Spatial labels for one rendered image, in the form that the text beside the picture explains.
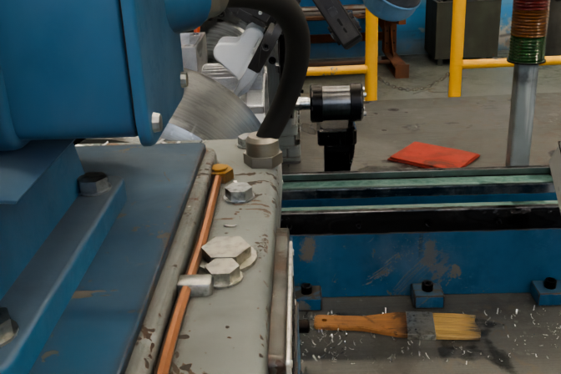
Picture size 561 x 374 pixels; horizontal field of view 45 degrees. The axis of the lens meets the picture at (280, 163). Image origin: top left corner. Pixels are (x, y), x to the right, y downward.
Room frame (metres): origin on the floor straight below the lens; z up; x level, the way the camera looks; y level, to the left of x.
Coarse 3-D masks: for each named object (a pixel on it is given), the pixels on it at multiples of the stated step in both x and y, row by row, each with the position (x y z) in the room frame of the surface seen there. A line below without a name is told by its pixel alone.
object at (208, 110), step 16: (192, 80) 0.62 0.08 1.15; (208, 80) 0.64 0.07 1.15; (192, 96) 0.57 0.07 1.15; (208, 96) 0.59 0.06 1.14; (224, 96) 0.62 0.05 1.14; (176, 112) 0.52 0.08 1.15; (192, 112) 0.53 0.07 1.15; (208, 112) 0.55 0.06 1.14; (224, 112) 0.58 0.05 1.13; (240, 112) 0.61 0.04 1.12; (176, 128) 0.49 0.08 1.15; (192, 128) 0.50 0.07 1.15; (208, 128) 0.52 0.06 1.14; (224, 128) 0.54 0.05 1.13; (240, 128) 0.58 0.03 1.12; (256, 128) 0.62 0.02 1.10
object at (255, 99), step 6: (252, 90) 0.80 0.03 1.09; (258, 90) 0.80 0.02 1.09; (246, 96) 0.80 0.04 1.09; (252, 96) 0.80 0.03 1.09; (258, 96) 0.80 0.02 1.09; (264, 96) 0.81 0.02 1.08; (246, 102) 0.79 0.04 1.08; (252, 102) 0.79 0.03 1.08; (258, 102) 0.79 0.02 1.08; (264, 102) 0.81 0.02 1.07; (252, 108) 0.79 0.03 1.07; (258, 108) 0.79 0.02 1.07; (264, 108) 0.80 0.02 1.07
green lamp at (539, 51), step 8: (512, 40) 1.14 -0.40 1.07; (520, 40) 1.13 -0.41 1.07; (528, 40) 1.12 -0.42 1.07; (536, 40) 1.12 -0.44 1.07; (544, 40) 1.12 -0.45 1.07; (512, 48) 1.14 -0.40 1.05; (520, 48) 1.12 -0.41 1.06; (528, 48) 1.12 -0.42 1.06; (536, 48) 1.12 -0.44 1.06; (544, 48) 1.13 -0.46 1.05; (512, 56) 1.14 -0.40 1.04; (520, 56) 1.12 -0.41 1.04; (528, 56) 1.12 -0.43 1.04; (536, 56) 1.12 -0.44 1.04
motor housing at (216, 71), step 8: (208, 64) 0.88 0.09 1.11; (216, 64) 0.88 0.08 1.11; (208, 72) 0.85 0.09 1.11; (216, 72) 0.85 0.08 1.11; (224, 72) 0.85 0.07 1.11; (264, 72) 0.88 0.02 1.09; (216, 80) 0.83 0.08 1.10; (224, 80) 0.83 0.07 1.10; (232, 80) 0.83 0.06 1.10; (256, 80) 0.83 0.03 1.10; (264, 80) 0.85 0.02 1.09; (232, 88) 0.83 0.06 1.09; (256, 88) 0.83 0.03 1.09; (264, 88) 0.83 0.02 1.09; (240, 96) 0.82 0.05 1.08
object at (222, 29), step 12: (228, 12) 1.08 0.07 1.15; (204, 24) 1.08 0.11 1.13; (216, 24) 1.07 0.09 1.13; (228, 24) 1.07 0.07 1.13; (240, 24) 1.08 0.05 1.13; (216, 36) 1.08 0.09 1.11; (228, 36) 1.07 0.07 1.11; (276, 48) 1.08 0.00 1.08; (216, 60) 1.08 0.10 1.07; (276, 60) 1.08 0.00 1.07; (276, 84) 1.08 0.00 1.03
